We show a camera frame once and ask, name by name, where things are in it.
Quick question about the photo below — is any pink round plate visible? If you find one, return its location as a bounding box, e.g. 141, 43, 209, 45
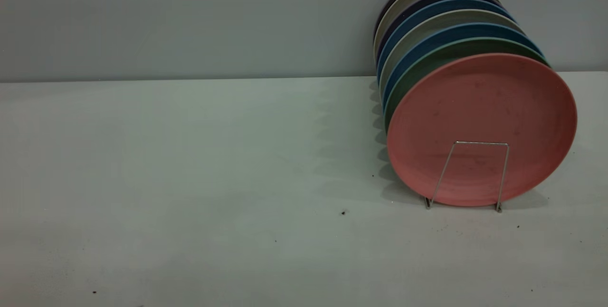
386, 53, 578, 208

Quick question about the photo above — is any green plate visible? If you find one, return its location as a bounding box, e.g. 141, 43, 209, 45
384, 37, 551, 132

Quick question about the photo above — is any blue plate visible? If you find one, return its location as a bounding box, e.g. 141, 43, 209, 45
381, 22, 544, 108
377, 0, 519, 84

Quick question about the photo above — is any silver wire plate rack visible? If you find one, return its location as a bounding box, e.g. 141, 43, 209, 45
424, 141, 510, 213

